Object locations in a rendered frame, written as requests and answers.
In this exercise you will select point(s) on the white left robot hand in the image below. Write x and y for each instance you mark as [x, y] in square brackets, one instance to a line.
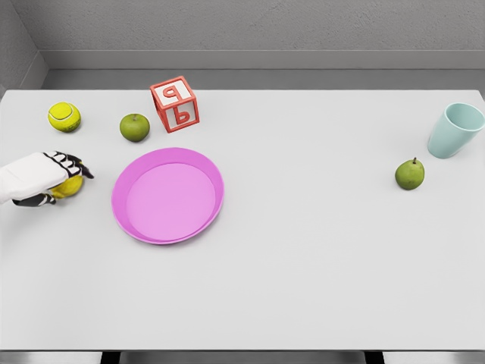
[36, 172]

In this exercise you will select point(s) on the yellow lemon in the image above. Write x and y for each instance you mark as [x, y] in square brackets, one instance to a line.
[70, 187]

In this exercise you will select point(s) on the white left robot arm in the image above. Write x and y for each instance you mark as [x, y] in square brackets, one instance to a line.
[4, 185]

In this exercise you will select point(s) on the pink round plate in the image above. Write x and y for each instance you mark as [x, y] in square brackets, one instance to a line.
[168, 197]

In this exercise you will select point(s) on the yellow tennis ball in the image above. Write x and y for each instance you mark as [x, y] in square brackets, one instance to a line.
[64, 117]

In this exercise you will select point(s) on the green apple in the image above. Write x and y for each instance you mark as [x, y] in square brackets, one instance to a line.
[134, 127]

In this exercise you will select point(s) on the red letter block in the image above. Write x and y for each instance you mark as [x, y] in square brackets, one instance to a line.
[175, 105]

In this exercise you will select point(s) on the green pear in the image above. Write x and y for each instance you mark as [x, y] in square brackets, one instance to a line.
[409, 175]

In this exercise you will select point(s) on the light teal cup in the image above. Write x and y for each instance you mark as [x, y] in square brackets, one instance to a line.
[452, 132]

